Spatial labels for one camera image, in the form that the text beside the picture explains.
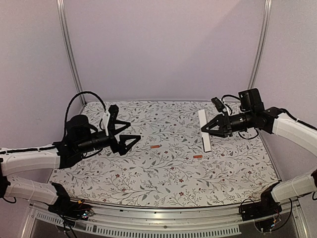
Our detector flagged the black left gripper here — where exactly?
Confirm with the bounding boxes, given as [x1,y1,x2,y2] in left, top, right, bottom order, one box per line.
[77,120,141,155]

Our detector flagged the white remote control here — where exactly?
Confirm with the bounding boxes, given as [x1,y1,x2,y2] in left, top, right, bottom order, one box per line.
[198,110,212,152]

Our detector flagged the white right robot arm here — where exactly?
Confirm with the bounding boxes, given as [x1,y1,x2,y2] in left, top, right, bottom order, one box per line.
[198,88,317,216]

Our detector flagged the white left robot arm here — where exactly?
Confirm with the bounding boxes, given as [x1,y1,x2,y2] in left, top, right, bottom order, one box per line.
[0,113,141,215]

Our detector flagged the floral patterned table mat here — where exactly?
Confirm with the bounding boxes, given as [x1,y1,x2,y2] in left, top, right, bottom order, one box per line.
[49,101,279,207]

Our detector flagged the right black camera cable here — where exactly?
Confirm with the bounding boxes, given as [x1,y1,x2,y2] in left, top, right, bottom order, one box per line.
[221,94,242,116]

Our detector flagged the black camera cable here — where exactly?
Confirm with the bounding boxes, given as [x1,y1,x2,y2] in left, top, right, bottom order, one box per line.
[221,94,242,116]
[64,91,107,139]

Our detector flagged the left black camera cable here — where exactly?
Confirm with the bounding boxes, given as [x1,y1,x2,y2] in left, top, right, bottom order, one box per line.
[64,91,107,139]

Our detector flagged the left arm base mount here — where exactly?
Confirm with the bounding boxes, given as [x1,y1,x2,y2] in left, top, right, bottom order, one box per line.
[48,182,94,222]

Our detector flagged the right aluminium frame post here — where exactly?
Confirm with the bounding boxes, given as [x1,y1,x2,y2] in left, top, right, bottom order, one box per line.
[248,0,272,89]

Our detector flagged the aluminium frame post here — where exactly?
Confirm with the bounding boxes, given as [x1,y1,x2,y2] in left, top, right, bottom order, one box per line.
[56,0,84,93]
[248,0,272,89]

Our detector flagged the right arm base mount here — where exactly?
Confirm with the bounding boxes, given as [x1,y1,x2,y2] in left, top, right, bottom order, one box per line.
[239,189,282,233]

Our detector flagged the front aluminium rail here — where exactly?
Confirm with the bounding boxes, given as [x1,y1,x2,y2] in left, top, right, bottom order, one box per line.
[21,199,312,238]

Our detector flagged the left aluminium frame post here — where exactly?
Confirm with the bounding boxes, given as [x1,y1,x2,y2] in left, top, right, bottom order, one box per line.
[56,0,84,93]

